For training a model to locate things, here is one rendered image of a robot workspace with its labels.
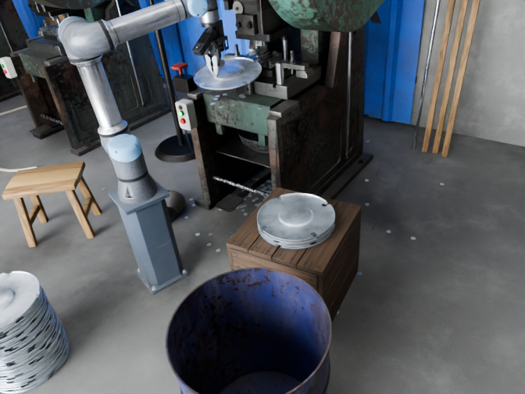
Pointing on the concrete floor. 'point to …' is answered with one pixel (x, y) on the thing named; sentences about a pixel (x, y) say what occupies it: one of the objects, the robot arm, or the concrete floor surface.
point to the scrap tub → (251, 335)
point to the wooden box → (347, 254)
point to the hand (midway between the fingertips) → (214, 73)
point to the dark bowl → (175, 203)
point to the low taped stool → (67, 177)
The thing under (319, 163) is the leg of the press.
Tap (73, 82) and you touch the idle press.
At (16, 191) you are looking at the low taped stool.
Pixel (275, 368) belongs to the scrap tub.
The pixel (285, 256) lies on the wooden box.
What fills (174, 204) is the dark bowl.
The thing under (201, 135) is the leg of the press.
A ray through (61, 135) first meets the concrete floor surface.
